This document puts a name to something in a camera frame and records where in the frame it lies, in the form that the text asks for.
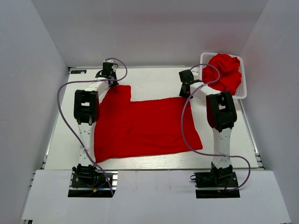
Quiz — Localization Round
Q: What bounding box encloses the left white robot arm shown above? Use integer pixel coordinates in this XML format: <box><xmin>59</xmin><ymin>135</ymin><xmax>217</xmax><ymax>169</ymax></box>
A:
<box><xmin>74</xmin><ymin>58</ymin><xmax>118</xmax><ymax>168</ymax></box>

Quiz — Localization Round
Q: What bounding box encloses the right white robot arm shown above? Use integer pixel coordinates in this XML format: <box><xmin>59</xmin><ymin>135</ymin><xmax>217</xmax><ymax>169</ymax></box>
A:
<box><xmin>179</xmin><ymin>70</ymin><xmax>237</xmax><ymax>186</ymax></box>

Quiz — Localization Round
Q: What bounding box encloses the blue table label sticker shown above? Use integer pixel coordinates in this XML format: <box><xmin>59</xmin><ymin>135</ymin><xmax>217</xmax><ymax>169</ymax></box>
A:
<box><xmin>71</xmin><ymin>70</ymin><xmax>87</xmax><ymax>74</ymax></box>

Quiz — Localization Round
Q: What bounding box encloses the red t shirt pile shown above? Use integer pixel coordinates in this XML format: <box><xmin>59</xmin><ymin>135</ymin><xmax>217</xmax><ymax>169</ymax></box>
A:
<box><xmin>201</xmin><ymin>53</ymin><xmax>242</xmax><ymax>96</ymax></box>

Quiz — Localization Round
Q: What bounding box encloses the white plastic basket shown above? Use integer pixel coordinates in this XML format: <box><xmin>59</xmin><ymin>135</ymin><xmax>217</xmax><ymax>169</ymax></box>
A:
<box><xmin>200</xmin><ymin>52</ymin><xmax>247</xmax><ymax>100</ymax></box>

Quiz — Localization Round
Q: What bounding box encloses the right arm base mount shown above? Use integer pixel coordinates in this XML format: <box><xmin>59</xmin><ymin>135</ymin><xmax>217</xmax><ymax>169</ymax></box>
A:
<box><xmin>190</xmin><ymin>172</ymin><xmax>240</xmax><ymax>199</ymax></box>

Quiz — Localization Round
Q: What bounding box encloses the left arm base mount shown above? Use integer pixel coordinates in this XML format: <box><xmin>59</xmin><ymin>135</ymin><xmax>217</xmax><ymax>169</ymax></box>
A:
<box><xmin>68</xmin><ymin>172</ymin><xmax>117</xmax><ymax>198</ymax></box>

